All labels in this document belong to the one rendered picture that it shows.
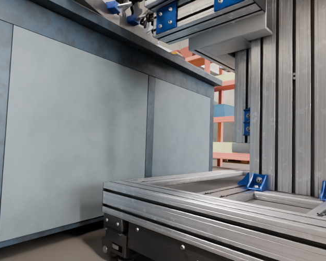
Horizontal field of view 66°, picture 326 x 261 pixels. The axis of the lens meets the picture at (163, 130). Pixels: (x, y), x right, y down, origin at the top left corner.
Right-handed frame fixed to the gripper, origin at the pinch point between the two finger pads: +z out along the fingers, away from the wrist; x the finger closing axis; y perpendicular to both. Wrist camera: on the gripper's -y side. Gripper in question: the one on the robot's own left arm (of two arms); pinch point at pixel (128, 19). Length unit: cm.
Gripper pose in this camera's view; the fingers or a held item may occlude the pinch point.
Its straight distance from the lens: 124.0
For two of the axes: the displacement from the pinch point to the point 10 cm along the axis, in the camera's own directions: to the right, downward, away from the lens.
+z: -0.4, 10.0, -0.6
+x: 6.1, 0.7, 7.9
